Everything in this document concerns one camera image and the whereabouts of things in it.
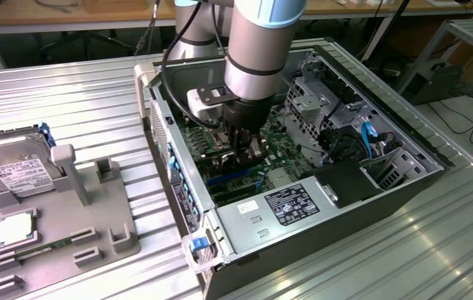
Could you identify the silver power supply unit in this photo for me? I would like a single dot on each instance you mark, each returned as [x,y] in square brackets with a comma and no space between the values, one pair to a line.
[256,228]

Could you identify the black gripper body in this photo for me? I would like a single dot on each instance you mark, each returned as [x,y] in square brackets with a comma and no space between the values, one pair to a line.
[248,114]

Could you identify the silver disk bay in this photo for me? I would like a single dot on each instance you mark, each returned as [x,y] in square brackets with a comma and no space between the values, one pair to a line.
[403,168]

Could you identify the silver CPU chip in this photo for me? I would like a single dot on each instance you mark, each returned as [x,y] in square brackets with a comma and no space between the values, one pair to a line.
[15,229]

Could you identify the hard disk in blue caddy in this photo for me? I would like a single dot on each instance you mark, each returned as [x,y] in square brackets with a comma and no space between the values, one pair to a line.
[15,165]

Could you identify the black open PC case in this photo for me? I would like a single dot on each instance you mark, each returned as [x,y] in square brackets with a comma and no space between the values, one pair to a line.
[303,250]

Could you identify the green motherboard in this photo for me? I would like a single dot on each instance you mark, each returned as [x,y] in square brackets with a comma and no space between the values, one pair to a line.
[279,156]

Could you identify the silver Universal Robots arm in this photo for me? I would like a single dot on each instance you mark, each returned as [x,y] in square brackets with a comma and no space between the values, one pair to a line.
[256,47]

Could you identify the silver drive cage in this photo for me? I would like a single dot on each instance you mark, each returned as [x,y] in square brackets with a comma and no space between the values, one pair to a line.
[307,103]

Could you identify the black box on floor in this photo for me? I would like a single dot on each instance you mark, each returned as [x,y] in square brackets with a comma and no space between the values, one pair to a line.
[441,81]

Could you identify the black plastic cover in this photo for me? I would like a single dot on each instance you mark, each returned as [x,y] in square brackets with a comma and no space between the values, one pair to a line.
[344,184]

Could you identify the silver chipset heatsink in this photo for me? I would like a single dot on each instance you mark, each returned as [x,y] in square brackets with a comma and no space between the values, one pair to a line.
[279,178]

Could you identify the wooden desk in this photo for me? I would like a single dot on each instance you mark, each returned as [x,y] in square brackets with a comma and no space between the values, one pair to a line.
[93,17]

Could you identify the green RAM stick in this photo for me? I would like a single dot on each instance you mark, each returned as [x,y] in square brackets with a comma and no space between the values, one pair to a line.
[48,247]

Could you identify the grey printed parts rack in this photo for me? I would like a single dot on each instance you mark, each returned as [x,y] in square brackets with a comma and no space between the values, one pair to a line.
[107,203]

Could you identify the black chair base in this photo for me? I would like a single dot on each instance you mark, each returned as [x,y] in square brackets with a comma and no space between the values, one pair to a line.
[88,37]

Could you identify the blue expansion slot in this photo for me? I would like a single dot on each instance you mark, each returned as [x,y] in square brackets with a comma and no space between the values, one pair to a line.
[227,177]

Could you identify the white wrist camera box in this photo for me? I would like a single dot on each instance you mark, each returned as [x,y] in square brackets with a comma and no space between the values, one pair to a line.
[203,109]

